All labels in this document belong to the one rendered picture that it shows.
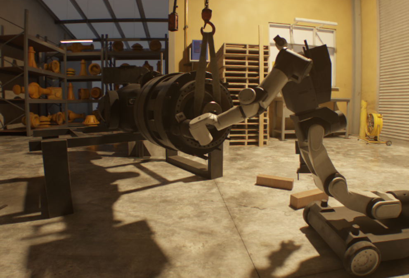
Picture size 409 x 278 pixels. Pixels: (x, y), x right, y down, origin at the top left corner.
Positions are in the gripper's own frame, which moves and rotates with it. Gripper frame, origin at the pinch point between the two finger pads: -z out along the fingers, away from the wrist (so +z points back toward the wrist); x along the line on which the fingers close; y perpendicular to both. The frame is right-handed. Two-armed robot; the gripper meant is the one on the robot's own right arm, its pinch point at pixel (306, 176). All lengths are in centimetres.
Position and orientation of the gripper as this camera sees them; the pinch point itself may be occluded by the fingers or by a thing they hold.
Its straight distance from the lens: 170.7
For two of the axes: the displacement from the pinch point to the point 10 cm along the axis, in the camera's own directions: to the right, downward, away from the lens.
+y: -3.8, 2.1, -9.0
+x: -9.2, 0.5, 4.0
